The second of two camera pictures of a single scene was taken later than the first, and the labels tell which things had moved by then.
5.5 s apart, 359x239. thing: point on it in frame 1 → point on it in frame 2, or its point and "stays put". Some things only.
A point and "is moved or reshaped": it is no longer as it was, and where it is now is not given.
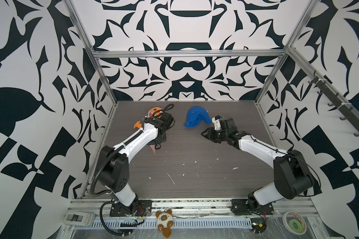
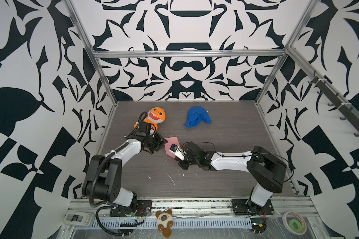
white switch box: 79,218 stays put
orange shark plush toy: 154,112 stays put
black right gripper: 210,134 → 183,165
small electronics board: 258,225 stays put
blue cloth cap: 195,115 stays put
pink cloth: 153,147 is moved or reshaped
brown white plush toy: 165,222 stays put
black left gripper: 164,140 → 161,142
